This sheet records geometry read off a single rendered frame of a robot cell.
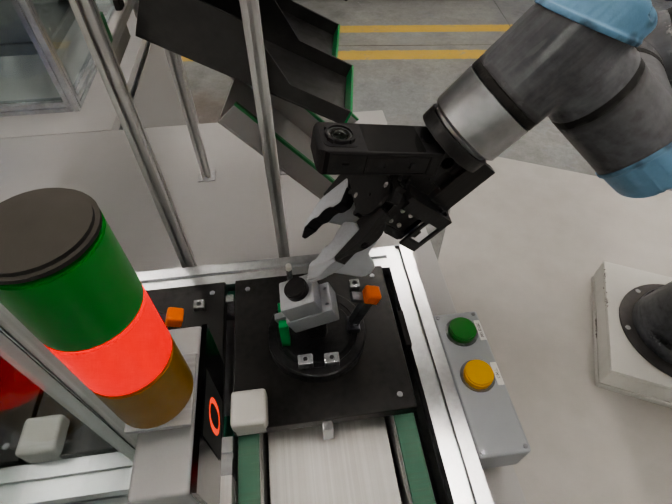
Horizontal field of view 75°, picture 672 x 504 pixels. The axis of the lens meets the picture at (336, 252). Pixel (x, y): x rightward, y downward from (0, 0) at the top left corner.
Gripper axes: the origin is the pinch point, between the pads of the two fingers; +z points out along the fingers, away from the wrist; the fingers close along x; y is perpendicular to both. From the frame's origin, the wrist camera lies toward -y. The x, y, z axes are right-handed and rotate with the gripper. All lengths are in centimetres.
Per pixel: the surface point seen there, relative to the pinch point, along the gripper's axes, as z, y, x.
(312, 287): 5.1, 4.7, -0.2
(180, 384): -2.9, -14.4, -19.9
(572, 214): -15, 65, 29
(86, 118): 59, -21, 82
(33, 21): 42, -39, 86
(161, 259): 42, -1, 28
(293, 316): 9.1, 4.6, -2.2
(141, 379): -5.0, -17.4, -21.1
